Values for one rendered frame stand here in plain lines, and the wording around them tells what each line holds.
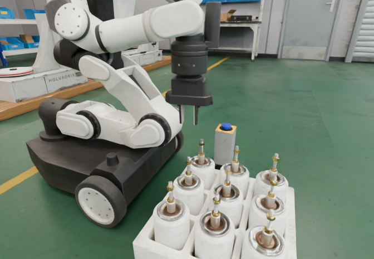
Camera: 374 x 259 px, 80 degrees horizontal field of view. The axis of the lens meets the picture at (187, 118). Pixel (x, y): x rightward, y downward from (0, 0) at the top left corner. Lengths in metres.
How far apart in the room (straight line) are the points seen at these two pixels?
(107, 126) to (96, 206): 0.32
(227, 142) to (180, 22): 0.53
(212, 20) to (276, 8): 5.00
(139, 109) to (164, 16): 0.46
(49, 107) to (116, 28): 0.76
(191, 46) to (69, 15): 0.28
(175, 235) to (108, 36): 0.50
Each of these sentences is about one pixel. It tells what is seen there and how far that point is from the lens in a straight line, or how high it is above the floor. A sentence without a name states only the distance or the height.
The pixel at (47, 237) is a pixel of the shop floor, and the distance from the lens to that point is 1.02.
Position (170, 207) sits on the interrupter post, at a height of 0.27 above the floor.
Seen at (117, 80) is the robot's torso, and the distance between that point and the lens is 0.87.
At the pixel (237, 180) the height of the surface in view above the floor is 0.24.
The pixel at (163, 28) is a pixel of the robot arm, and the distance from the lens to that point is 0.50.
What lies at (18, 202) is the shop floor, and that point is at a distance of 1.24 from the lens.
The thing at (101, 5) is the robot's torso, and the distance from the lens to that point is 0.85.
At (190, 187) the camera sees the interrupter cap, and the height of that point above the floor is 0.25.
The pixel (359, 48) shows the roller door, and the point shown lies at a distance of 5.63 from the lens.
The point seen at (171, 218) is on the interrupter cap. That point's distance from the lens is 0.60.
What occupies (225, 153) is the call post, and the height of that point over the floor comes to 0.22.
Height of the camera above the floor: 0.70
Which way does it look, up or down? 23 degrees down
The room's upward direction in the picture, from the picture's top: straight up
